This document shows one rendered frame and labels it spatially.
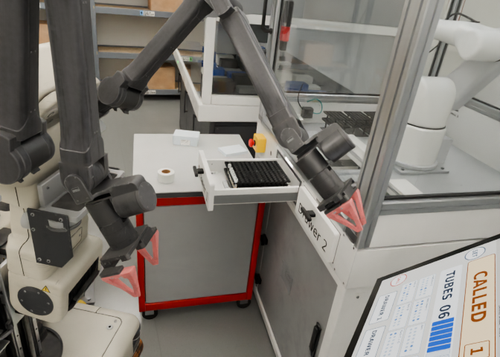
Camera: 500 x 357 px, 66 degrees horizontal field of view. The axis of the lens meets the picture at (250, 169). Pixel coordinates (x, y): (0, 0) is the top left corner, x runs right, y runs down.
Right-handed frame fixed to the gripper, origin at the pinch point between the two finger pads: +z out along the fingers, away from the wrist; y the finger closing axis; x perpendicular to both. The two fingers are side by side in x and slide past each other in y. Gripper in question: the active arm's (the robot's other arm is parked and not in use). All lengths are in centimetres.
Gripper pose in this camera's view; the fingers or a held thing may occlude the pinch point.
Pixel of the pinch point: (359, 224)
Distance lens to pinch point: 89.2
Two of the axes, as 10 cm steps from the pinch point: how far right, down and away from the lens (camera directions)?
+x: -6.2, 5.1, 5.9
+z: 6.1, 7.9, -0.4
